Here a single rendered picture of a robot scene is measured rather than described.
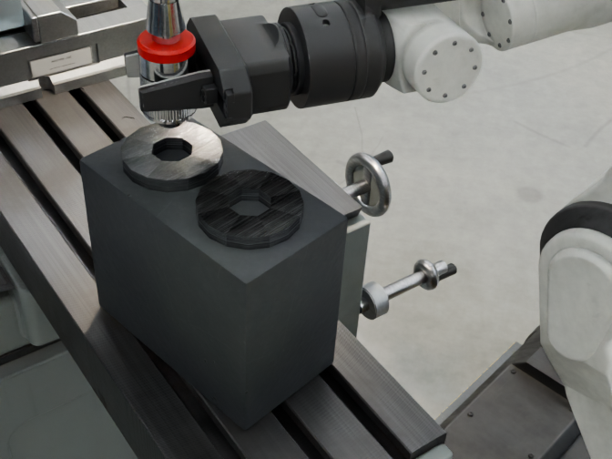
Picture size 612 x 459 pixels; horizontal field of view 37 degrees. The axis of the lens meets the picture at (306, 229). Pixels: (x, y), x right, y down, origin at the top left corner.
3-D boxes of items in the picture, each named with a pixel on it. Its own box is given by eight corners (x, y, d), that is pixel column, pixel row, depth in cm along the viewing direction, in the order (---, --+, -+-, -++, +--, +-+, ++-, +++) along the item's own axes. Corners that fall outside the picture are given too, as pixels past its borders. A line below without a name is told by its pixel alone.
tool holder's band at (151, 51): (126, 45, 75) (125, 35, 75) (172, 28, 78) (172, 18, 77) (160, 70, 73) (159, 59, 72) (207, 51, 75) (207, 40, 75)
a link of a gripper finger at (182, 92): (137, 79, 74) (212, 68, 75) (139, 113, 76) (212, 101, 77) (141, 90, 72) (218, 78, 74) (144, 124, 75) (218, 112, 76)
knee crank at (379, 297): (442, 263, 169) (446, 238, 165) (464, 282, 165) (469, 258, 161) (345, 309, 159) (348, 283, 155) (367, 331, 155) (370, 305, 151)
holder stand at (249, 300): (188, 251, 101) (181, 96, 88) (335, 362, 90) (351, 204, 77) (97, 305, 95) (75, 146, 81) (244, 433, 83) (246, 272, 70)
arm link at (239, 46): (183, -13, 79) (314, -28, 83) (188, 84, 86) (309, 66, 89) (225, 61, 71) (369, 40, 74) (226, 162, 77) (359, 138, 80)
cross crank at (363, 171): (363, 185, 170) (370, 132, 163) (404, 220, 163) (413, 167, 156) (292, 214, 163) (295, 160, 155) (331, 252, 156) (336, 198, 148)
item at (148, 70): (130, 107, 79) (126, 45, 75) (175, 88, 82) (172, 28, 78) (163, 131, 77) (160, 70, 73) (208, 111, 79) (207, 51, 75)
